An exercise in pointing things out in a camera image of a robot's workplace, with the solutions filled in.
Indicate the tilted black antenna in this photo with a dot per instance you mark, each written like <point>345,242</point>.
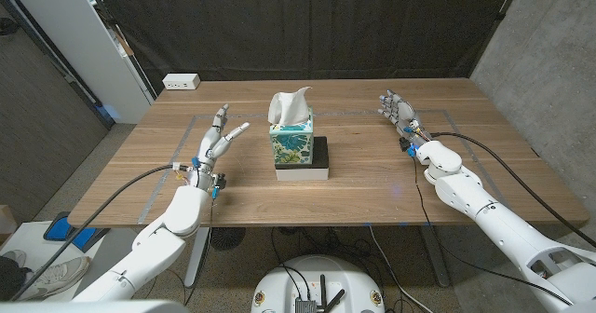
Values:
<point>336,300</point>

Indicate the white tissue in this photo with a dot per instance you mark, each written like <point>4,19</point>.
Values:
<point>288,108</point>

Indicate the grey electronics box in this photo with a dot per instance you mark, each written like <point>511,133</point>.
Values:
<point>305,306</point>

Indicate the dark grey fabric mat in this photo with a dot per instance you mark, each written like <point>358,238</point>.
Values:
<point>302,24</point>

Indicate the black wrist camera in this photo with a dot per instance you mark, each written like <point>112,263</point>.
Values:
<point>404,144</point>
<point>220,181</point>

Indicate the grey table leg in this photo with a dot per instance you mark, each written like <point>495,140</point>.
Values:
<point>437,262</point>

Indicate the black and white block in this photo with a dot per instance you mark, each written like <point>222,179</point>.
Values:
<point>302,173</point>

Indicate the white robot torso edge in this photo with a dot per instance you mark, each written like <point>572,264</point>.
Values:
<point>93,307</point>

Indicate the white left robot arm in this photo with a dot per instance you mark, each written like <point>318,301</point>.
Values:
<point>158,248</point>

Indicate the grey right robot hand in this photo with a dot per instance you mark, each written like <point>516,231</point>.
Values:
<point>404,115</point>

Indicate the white cabinet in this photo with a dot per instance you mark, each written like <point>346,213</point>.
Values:
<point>79,38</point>

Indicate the black round fan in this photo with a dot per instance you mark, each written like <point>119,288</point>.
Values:
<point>226,238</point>

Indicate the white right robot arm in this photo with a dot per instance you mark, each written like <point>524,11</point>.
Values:
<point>498,220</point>

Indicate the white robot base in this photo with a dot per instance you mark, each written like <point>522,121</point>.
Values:
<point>344,280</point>

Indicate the teal leaf print tissue box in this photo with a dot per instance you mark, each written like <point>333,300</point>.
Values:
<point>292,145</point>

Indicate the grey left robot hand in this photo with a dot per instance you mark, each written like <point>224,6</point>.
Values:
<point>209,150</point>

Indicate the black backdrop stand pole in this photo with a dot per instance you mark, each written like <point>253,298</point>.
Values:
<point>505,5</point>

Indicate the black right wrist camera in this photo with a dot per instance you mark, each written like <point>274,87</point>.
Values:
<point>404,144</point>

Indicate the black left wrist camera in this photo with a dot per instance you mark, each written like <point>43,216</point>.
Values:
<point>220,181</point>

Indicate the white power strip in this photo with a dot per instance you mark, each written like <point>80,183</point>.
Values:
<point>180,81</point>

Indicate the white table leg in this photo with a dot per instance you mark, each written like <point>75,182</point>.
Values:
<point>195,262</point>

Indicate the upright black antenna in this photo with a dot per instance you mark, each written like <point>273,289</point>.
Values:
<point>322,289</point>

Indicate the white sneaker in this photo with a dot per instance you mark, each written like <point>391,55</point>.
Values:
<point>58,276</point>

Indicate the brown cardboard box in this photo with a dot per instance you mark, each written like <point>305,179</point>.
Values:
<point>7,222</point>

